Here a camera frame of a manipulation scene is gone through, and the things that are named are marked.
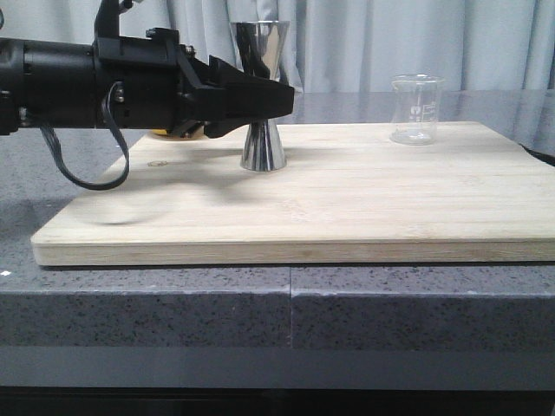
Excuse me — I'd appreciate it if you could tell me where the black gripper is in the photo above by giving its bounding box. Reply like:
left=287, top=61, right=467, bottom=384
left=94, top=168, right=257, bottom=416
left=16, top=1, right=295, bottom=139

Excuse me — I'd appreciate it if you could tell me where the steel double jigger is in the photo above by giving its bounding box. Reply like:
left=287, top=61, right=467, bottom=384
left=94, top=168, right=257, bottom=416
left=230, top=21, right=290, bottom=172

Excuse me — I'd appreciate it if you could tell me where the clear glass measuring beaker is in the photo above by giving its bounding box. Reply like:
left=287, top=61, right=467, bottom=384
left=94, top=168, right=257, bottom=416
left=390, top=74, right=445, bottom=146

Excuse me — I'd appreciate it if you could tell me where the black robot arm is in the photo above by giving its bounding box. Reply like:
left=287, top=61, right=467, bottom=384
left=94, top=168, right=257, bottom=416
left=1, top=1, right=294, bottom=138

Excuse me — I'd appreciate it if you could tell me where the light wooden cutting board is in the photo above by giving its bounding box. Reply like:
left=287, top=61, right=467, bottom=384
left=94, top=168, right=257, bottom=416
left=31, top=122, right=554, bottom=266

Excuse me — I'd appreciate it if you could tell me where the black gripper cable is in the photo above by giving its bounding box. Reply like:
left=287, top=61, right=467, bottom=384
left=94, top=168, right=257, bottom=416
left=39, top=81, right=131, bottom=192

